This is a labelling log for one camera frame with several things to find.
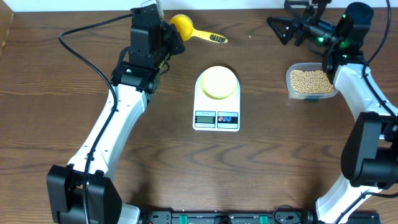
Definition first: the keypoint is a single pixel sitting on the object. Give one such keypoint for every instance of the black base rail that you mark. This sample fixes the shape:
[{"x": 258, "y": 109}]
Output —
[{"x": 283, "y": 216}]

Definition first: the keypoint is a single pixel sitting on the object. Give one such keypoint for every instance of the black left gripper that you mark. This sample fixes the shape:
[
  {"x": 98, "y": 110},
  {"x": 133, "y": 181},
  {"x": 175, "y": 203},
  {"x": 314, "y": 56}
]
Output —
[{"x": 171, "y": 33}]

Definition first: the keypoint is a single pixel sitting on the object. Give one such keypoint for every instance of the white digital kitchen scale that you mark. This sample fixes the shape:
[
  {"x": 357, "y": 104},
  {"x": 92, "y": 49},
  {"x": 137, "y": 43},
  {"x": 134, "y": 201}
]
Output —
[{"x": 216, "y": 115}]

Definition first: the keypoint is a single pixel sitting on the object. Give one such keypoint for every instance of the green tape strip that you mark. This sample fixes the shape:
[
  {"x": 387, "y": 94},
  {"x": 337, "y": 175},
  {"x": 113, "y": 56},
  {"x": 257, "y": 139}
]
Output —
[{"x": 313, "y": 100}]

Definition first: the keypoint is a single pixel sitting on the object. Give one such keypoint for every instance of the clear plastic container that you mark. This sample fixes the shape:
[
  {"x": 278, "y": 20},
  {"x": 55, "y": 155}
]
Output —
[{"x": 301, "y": 96}]

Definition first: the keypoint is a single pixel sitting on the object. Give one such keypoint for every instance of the soybeans pile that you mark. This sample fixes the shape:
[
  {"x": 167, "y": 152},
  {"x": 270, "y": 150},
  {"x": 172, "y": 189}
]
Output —
[{"x": 311, "y": 82}]

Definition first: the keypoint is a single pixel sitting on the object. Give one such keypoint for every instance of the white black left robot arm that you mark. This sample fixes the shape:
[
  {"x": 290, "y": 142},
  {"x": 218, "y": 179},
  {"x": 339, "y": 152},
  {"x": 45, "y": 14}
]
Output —
[{"x": 83, "y": 191}]

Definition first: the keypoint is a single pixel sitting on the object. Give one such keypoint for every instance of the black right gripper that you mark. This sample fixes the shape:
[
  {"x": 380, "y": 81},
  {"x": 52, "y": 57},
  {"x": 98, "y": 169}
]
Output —
[{"x": 303, "y": 23}]

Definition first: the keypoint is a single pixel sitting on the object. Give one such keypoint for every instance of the yellow plastic bowl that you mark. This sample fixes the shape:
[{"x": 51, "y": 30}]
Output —
[{"x": 218, "y": 82}]

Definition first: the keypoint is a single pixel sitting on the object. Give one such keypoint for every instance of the yellow measuring scoop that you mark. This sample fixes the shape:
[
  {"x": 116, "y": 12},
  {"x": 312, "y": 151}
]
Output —
[{"x": 186, "y": 29}]

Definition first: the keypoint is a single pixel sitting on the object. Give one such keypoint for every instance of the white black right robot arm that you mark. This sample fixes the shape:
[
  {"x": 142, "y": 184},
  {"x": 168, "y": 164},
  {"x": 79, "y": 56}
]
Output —
[{"x": 369, "y": 158}]

